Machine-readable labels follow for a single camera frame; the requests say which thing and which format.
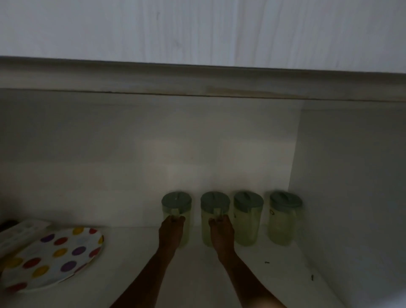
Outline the person's left hand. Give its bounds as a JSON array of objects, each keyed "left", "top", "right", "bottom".
[{"left": 158, "top": 215, "right": 186, "bottom": 252}]

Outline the person's right hand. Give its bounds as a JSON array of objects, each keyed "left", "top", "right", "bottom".
[{"left": 208, "top": 214, "right": 239, "bottom": 263}]

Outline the clear jar with green lid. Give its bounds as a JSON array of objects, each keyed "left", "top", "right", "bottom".
[
  {"left": 233, "top": 191, "right": 264, "bottom": 247},
  {"left": 268, "top": 191, "right": 303, "bottom": 247},
  {"left": 200, "top": 191, "right": 231, "bottom": 248},
  {"left": 161, "top": 191, "right": 193, "bottom": 248}
]

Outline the person's right forearm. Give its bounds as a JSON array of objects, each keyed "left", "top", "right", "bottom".
[{"left": 222, "top": 256, "right": 287, "bottom": 308}]

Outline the person's left forearm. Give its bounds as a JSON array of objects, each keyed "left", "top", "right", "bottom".
[{"left": 109, "top": 248, "right": 177, "bottom": 308}]

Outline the white polka-dot plate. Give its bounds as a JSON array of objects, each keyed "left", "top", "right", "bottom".
[{"left": 1, "top": 227, "right": 105, "bottom": 292}]

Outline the white wooden cupboard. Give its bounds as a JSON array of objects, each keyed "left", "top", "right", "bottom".
[{"left": 0, "top": 0, "right": 406, "bottom": 308}]

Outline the white flat box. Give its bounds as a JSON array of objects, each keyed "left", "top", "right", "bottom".
[{"left": 0, "top": 220, "right": 52, "bottom": 258}]

